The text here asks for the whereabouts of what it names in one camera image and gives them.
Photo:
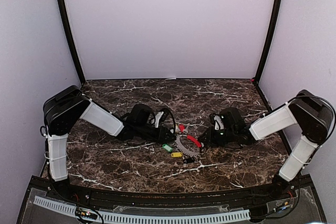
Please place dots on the red key tag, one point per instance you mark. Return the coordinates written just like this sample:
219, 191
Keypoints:
182, 129

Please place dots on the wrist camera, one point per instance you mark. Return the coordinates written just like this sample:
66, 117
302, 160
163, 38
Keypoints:
216, 121
160, 117

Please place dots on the black white key tag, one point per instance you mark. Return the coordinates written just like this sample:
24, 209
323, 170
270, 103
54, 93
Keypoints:
188, 161

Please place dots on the yellow key tag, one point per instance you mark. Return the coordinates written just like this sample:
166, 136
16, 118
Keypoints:
176, 154

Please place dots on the left black frame post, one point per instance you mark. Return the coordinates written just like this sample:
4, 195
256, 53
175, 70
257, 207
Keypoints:
70, 41

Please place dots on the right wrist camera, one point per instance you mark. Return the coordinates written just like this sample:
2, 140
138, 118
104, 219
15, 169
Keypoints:
216, 121

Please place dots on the black front rail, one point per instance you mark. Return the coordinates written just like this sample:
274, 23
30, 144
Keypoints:
107, 199

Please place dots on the large keyring with red grip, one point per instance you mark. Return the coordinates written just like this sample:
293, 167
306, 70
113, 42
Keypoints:
187, 146

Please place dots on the black frame post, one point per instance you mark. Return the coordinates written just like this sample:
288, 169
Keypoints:
268, 42
70, 41

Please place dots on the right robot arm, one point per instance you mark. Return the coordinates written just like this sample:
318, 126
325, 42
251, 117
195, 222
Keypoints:
313, 116

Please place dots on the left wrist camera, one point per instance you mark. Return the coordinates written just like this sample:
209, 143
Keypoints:
160, 117

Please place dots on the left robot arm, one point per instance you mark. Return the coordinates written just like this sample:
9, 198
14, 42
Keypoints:
70, 109

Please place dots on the white slotted cable duct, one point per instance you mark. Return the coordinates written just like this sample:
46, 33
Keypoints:
123, 214

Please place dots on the small circuit board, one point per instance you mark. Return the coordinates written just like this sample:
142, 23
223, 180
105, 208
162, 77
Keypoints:
85, 214

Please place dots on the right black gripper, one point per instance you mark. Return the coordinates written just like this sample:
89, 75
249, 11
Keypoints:
210, 139

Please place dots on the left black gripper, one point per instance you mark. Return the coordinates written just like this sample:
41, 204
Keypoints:
161, 136

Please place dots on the right black frame post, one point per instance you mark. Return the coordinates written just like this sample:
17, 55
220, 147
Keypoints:
268, 42

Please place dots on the green key tag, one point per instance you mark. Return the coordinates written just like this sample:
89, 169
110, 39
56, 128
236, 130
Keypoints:
167, 147

